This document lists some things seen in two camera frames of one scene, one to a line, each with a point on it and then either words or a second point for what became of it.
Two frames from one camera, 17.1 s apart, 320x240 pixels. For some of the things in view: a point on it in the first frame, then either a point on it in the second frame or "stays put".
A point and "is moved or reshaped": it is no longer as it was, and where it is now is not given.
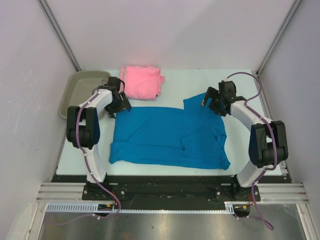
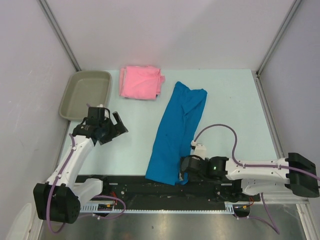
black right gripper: [212, 93] → [194, 178]
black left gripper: [124, 105] → [116, 130]
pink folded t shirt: [141, 82] stays put
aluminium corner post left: [48, 13] stays put
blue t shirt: [195, 136] is moved or reshaped
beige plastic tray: [79, 85] stays put
